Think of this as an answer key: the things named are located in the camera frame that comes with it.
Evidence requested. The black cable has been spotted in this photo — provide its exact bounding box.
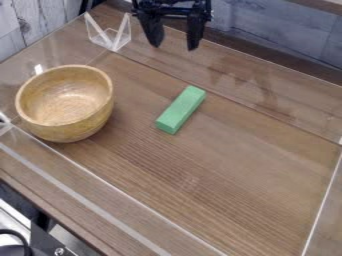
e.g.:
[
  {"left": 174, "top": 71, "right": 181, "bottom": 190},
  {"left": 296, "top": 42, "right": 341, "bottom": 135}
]
[{"left": 0, "top": 229, "right": 35, "bottom": 256}]

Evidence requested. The clear acrylic enclosure wall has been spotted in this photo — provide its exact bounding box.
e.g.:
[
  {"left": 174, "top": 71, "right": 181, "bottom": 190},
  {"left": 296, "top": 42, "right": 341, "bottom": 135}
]
[{"left": 0, "top": 21, "right": 342, "bottom": 256}]

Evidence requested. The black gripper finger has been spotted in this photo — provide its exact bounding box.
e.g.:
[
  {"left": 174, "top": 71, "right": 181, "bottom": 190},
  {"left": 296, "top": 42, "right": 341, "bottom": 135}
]
[
  {"left": 187, "top": 12, "right": 211, "bottom": 51},
  {"left": 137, "top": 11, "right": 165, "bottom": 47}
]

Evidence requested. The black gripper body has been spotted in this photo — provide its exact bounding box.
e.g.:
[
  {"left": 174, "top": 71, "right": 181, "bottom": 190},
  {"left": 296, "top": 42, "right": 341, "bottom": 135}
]
[{"left": 131, "top": 0, "right": 213, "bottom": 17}]

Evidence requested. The clear acrylic corner bracket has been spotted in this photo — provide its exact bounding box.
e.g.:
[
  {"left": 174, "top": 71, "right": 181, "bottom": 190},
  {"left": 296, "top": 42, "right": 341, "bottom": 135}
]
[{"left": 85, "top": 12, "right": 131, "bottom": 52}]

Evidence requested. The black metal table bracket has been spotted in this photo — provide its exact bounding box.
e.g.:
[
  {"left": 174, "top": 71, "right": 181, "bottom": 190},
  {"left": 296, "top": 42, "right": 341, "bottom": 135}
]
[{"left": 30, "top": 213, "right": 78, "bottom": 256}]

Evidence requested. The wooden bowl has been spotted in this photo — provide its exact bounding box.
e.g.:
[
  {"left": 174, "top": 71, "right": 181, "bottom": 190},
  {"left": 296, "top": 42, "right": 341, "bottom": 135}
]
[{"left": 15, "top": 64, "right": 115, "bottom": 143}]

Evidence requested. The green rectangular block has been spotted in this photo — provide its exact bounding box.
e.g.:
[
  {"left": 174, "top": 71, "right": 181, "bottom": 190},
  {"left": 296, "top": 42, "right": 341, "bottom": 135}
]
[{"left": 155, "top": 86, "right": 206, "bottom": 134}]

